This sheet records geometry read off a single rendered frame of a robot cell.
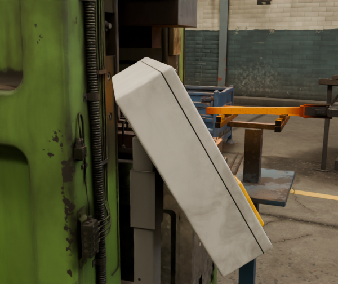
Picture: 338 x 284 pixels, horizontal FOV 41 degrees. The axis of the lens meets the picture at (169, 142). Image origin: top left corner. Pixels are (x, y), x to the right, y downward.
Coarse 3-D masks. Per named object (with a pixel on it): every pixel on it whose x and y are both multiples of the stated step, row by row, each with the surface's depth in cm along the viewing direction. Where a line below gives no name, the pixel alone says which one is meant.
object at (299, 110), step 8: (304, 104) 152; (312, 104) 151; (320, 104) 150; (328, 104) 149; (208, 112) 164; (216, 112) 163; (224, 112) 162; (232, 112) 161; (240, 112) 160; (248, 112) 159; (256, 112) 158; (264, 112) 157; (272, 112) 156; (280, 112) 155; (288, 112) 154; (296, 112) 153
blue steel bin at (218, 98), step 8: (192, 88) 566; (200, 88) 563; (208, 88) 560; (216, 88) 556; (224, 88) 553; (232, 88) 547; (192, 96) 497; (200, 96) 494; (208, 96) 490; (216, 96) 485; (224, 96) 519; (232, 96) 551; (200, 104) 494; (208, 104) 491; (216, 104) 486; (224, 104) 523; (232, 104) 553; (200, 112) 497; (208, 120) 494; (232, 120) 559; (208, 128) 497; (216, 128) 492; (224, 128) 532; (232, 128) 563; (216, 136) 493; (224, 136) 529
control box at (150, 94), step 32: (160, 64) 61; (128, 96) 53; (160, 96) 54; (160, 128) 55; (192, 128) 55; (160, 160) 56; (192, 160) 56; (224, 160) 57; (192, 192) 57; (224, 192) 58; (192, 224) 58; (224, 224) 59; (256, 224) 59; (224, 256) 60; (256, 256) 60
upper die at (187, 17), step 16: (128, 0) 116; (144, 0) 115; (160, 0) 114; (176, 0) 112; (192, 0) 125; (128, 16) 117; (144, 16) 116; (160, 16) 114; (176, 16) 113; (192, 16) 126
